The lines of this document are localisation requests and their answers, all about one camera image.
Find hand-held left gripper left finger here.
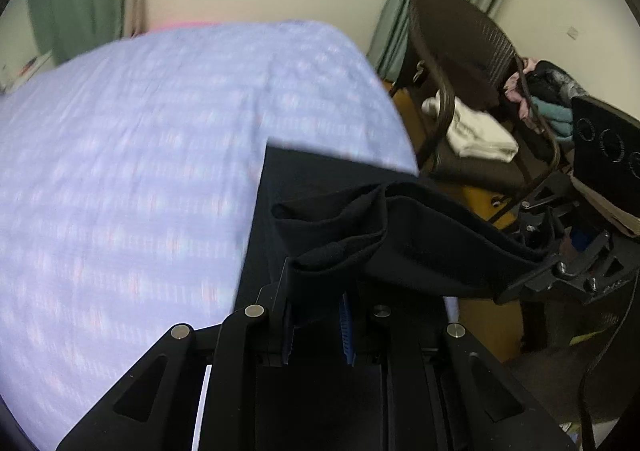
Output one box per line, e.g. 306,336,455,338
56,258,297,451

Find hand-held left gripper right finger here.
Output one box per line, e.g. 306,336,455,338
339,288,576,451

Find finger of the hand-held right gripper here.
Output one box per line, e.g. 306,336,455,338
492,231,640,308
517,171,581,257

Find black pants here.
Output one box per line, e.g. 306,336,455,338
235,138,566,329

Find pile of clothes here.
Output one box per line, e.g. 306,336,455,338
502,58,593,140

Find white cloth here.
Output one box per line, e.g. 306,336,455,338
421,90,520,163

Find dark wicker chair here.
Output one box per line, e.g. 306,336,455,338
389,0,576,224

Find bed with purple striped sheet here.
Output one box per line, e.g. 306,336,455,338
0,20,421,451

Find pink blanket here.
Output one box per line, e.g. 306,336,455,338
147,20,223,30

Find white nightstand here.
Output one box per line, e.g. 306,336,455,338
0,51,55,94

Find black cable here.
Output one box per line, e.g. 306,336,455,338
577,298,640,451

